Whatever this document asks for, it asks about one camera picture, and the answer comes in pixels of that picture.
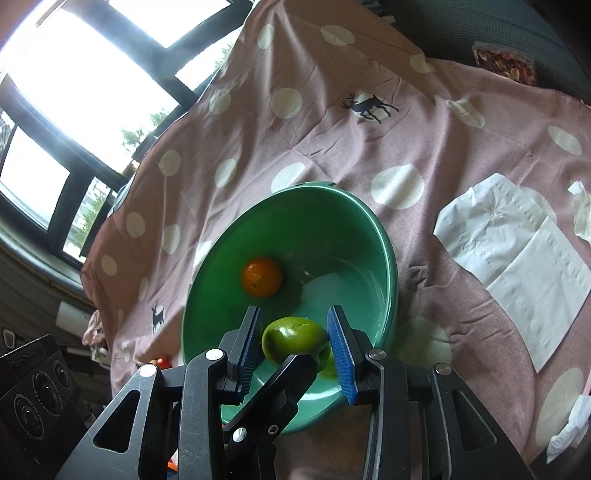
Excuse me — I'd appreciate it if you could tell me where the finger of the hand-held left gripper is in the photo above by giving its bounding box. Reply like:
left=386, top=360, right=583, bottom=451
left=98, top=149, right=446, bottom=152
left=222, top=353, right=319, bottom=462

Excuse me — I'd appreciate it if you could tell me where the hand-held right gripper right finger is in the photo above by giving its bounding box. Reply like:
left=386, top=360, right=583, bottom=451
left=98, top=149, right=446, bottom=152
left=326, top=305, right=536, bottom=480

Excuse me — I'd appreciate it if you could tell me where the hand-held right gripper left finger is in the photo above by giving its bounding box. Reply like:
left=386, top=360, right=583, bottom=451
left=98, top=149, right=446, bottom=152
left=55, top=305, right=264, bottom=480

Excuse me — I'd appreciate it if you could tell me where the large yellow-green fruit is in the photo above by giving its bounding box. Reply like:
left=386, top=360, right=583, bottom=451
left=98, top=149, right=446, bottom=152
left=261, top=316, right=334, bottom=381

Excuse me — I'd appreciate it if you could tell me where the green plastic bowl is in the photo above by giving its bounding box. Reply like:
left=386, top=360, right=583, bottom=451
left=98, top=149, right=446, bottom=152
left=181, top=181, right=399, bottom=435

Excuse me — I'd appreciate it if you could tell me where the pink floral cloth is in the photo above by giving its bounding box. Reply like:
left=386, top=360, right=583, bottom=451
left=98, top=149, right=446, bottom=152
left=82, top=310, right=109, bottom=347

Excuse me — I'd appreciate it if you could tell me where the large flat white tissue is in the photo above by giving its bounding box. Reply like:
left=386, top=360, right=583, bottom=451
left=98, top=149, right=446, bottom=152
left=433, top=173, right=591, bottom=374

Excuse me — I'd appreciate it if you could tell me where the pink polka-dot deer blanket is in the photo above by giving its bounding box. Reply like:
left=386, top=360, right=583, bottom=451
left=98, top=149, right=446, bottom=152
left=81, top=0, right=591, bottom=480

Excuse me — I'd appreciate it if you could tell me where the crumpled white tissue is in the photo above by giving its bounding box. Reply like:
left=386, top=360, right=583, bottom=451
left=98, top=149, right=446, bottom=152
left=567, top=181, right=591, bottom=243
left=546, top=394, right=591, bottom=464

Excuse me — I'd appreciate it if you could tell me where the black framed window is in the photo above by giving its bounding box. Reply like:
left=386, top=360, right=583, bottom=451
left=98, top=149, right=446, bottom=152
left=0, top=0, right=250, bottom=268

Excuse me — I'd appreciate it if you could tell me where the clear box of nuts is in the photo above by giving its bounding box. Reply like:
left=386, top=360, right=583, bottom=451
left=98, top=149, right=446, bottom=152
left=472, top=41, right=539, bottom=86

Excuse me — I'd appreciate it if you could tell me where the dark grey sofa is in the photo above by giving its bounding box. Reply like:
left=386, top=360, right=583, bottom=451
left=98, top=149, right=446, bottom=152
left=383, top=0, right=591, bottom=100

